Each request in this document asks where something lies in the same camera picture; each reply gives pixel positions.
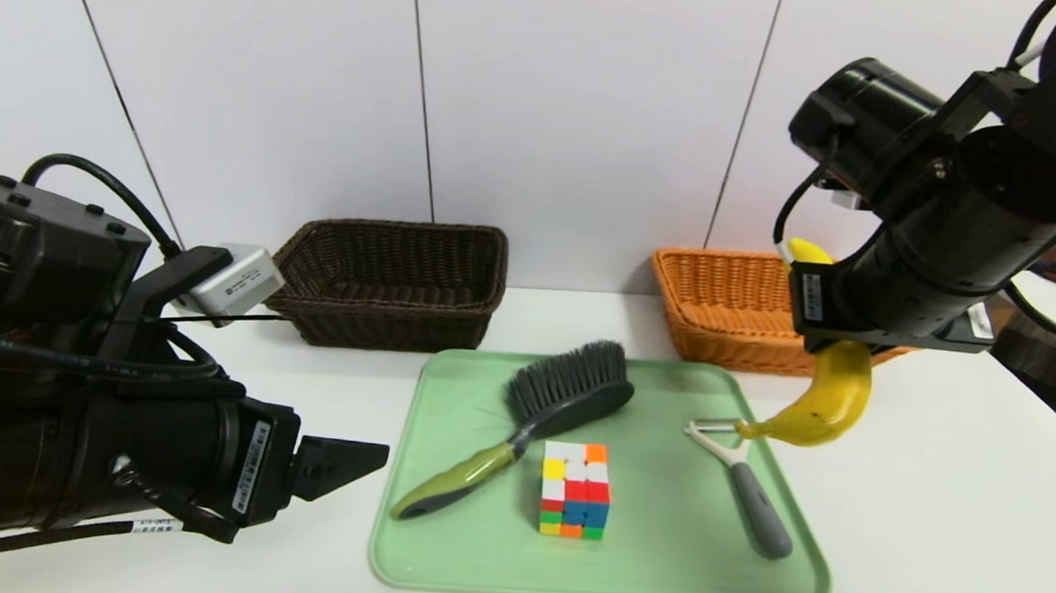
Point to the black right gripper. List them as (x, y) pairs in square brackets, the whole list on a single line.
[(810, 304)]

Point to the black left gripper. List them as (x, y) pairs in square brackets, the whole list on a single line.
[(259, 468)]

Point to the yellow banana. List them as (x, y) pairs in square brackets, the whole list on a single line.
[(830, 403)]

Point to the multicoloured puzzle cube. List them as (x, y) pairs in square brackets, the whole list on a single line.
[(575, 493)]

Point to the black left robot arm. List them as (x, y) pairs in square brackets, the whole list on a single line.
[(14, 450)]

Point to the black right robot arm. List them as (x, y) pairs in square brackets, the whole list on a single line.
[(948, 219)]

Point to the orange wicker basket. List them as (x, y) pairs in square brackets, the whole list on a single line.
[(717, 315)]

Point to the dark brown wicker basket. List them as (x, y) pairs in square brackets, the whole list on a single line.
[(382, 325)]

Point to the light green plastic tray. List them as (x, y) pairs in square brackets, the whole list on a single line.
[(660, 538)]

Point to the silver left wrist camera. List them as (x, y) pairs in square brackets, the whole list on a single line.
[(235, 283)]

